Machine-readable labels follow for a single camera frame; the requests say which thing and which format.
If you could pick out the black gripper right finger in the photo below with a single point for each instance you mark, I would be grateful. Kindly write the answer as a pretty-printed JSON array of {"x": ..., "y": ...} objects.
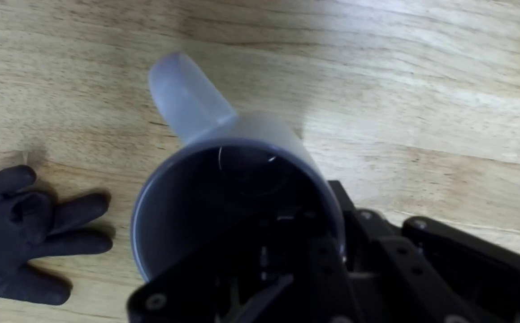
[{"x": 422, "y": 272}]

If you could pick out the grey ceramic mug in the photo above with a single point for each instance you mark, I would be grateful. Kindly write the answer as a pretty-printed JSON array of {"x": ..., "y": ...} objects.
[{"x": 228, "y": 168}]

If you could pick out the black rubber glove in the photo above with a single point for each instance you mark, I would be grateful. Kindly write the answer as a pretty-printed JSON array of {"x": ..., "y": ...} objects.
[{"x": 33, "y": 225}]

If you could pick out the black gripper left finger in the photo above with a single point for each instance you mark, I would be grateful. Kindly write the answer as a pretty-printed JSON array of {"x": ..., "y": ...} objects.
[{"x": 235, "y": 277}]

